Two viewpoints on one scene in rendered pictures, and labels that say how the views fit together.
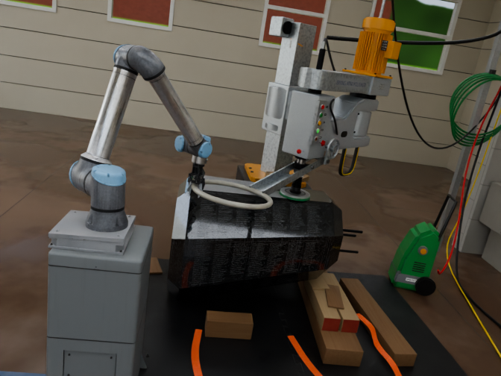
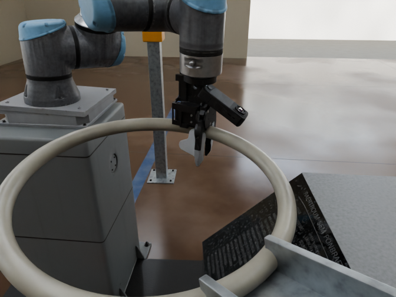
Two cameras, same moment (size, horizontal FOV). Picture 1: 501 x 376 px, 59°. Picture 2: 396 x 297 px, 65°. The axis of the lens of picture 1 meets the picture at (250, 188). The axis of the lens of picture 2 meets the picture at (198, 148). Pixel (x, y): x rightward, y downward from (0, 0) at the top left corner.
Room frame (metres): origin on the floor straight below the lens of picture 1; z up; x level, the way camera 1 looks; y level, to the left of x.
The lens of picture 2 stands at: (2.67, -0.33, 1.27)
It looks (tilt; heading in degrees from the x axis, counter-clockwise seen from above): 27 degrees down; 103
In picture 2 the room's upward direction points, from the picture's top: straight up
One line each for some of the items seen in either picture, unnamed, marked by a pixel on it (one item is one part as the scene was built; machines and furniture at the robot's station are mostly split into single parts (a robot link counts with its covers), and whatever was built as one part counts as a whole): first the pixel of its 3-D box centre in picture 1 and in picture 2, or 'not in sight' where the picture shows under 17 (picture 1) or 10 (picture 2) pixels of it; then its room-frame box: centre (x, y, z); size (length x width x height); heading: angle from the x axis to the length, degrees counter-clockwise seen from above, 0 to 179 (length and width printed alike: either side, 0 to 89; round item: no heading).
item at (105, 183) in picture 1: (107, 186); (48, 46); (1.92, 0.65, 1.10); 0.17 x 0.15 x 0.18; 48
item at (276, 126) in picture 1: (285, 109); not in sight; (3.85, -0.19, 1.36); 0.35 x 0.35 x 0.41
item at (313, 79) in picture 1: (344, 84); not in sight; (3.26, -0.54, 1.66); 0.96 x 0.25 x 0.17; 140
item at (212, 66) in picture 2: (200, 160); (200, 64); (2.53, 0.32, 1.14); 0.10 x 0.09 x 0.05; 80
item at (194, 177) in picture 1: (197, 173); (195, 100); (2.52, 0.33, 1.05); 0.09 x 0.08 x 0.12; 170
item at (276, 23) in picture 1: (281, 27); not in sight; (3.83, -0.04, 2.00); 0.20 x 0.18 x 0.15; 10
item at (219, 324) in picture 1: (228, 324); not in sight; (2.50, 0.00, 0.07); 0.30 x 0.12 x 0.12; 99
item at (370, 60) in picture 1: (375, 48); not in sight; (3.49, -0.75, 1.94); 0.31 x 0.28 x 0.40; 50
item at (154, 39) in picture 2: not in sight; (158, 109); (1.94, 1.61, 0.54); 0.20 x 0.20 x 1.09; 10
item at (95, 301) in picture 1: (101, 315); (76, 207); (1.90, 0.64, 0.43); 0.50 x 0.50 x 0.85; 7
